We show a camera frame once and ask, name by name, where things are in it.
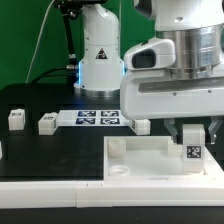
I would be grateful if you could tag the white marker tag sheet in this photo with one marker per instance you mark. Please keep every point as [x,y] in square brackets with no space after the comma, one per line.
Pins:
[68,118]

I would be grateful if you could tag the white obstacle fence wall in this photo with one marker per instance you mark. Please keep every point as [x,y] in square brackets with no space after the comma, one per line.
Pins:
[84,194]

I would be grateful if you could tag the white square tabletop panel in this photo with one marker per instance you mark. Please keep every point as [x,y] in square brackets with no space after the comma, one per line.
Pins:
[147,157]

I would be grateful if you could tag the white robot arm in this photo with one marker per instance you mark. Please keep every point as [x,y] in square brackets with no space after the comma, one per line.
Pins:
[176,74]

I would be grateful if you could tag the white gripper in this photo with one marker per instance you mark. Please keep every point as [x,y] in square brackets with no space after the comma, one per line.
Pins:
[153,94]

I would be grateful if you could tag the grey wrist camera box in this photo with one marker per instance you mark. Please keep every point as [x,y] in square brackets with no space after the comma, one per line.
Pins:
[154,53]

